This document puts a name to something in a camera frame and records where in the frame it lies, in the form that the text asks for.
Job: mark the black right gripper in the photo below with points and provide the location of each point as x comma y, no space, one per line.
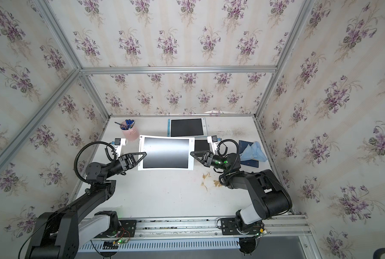
207,160

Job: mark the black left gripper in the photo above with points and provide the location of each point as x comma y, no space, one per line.
126,163

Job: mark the white framed tablet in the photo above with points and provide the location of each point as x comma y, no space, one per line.
166,153
202,145

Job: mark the blue framed drawing tablet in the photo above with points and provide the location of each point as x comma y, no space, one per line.
187,127

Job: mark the light blue microfiber cloth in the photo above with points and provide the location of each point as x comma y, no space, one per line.
251,151

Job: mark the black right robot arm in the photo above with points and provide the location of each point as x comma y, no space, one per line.
268,196

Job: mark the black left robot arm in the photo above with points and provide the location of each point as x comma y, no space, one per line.
56,234

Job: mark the pink pen cup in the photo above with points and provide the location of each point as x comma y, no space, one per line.
130,134

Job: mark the dark blue book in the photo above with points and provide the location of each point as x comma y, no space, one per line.
250,163

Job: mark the small green circuit board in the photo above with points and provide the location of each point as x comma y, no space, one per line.
114,245

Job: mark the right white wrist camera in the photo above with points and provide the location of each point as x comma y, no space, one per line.
213,143

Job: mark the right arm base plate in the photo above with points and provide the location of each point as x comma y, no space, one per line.
234,226

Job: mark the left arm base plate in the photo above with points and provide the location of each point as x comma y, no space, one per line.
125,228

